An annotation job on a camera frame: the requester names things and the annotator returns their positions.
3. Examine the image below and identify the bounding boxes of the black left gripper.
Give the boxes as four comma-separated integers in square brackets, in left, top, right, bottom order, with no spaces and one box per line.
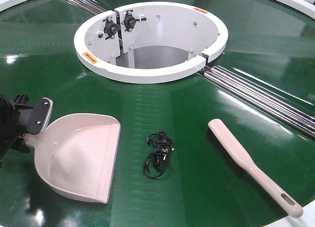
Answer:
[0,94,53,167]

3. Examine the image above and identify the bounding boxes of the pink plastic dustpan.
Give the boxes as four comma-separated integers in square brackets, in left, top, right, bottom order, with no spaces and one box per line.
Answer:
[25,113,121,203]

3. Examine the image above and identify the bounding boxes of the black cable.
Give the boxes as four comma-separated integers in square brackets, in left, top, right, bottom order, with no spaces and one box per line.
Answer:
[142,131,176,180]

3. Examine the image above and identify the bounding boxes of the steel rollers top left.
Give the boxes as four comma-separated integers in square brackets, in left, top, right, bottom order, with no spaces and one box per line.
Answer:
[65,0,107,15]

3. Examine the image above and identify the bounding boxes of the steel rollers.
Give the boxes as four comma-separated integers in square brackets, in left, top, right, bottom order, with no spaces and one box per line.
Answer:
[65,0,107,15]
[199,65,315,139]

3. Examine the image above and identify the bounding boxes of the steel rollers right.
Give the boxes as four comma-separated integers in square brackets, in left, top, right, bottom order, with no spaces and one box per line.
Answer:
[199,65,315,139]

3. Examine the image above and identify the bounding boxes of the white outer rim right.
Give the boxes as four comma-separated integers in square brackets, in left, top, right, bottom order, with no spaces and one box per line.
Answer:
[275,0,315,20]

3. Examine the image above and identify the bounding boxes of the left black bearing mount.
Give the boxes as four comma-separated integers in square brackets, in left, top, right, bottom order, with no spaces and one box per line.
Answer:
[103,17,118,40]

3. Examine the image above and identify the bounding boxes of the black bearing mount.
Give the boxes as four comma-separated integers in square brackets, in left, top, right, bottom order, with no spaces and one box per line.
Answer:
[123,10,147,32]
[103,17,118,40]

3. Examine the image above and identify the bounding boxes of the right black bearing mount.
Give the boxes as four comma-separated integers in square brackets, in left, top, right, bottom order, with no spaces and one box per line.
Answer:
[123,10,147,32]

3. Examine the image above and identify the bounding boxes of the white central ring housing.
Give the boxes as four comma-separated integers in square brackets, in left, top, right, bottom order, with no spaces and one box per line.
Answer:
[74,1,228,84]

